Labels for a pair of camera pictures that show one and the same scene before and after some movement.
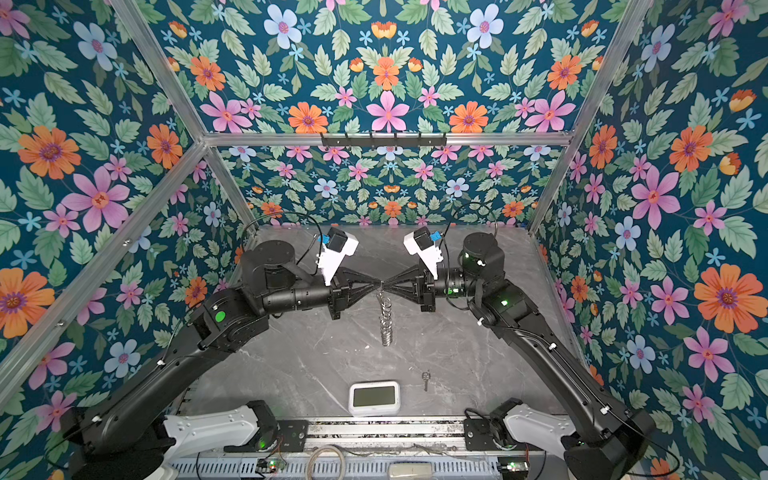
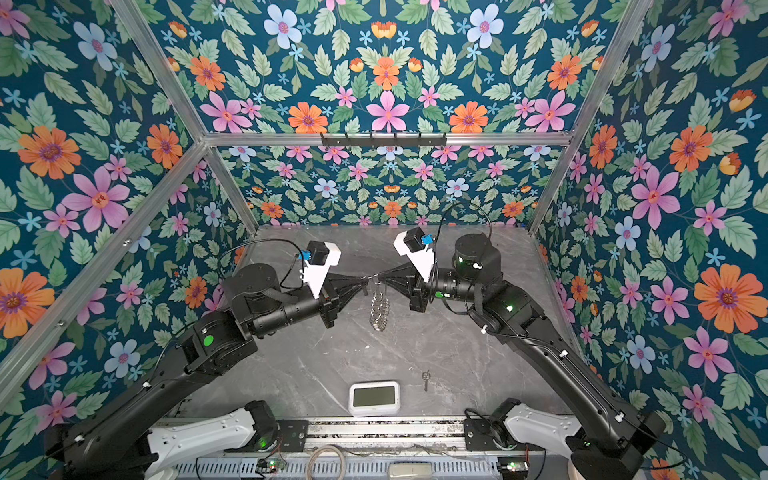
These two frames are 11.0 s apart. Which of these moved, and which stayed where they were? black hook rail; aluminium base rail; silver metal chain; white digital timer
Moved: silver metal chain
Stayed: aluminium base rail; black hook rail; white digital timer
